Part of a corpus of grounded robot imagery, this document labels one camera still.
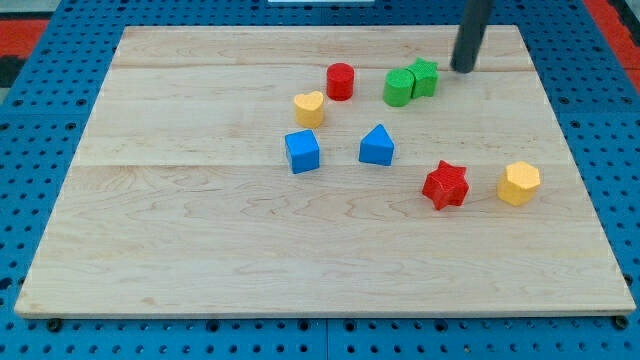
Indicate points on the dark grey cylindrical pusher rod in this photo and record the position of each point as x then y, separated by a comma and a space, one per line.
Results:
470, 35

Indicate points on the green star block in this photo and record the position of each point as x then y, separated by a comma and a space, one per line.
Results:
426, 78

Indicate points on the green cylinder block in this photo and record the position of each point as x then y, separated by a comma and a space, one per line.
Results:
398, 87

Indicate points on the red cylinder block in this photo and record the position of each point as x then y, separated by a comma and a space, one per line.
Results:
340, 81

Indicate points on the blue triangle block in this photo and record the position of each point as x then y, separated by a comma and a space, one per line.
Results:
377, 147

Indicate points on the red star block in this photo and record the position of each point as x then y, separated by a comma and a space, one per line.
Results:
446, 185

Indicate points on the yellow hexagon block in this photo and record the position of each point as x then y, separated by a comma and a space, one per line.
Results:
519, 183

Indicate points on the yellow heart block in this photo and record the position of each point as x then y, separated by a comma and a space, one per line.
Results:
309, 109

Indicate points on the blue cube block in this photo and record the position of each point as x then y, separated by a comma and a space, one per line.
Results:
302, 151

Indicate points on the light wooden board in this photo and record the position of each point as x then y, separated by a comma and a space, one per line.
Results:
180, 201

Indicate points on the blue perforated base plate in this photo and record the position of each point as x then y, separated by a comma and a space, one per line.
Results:
43, 114

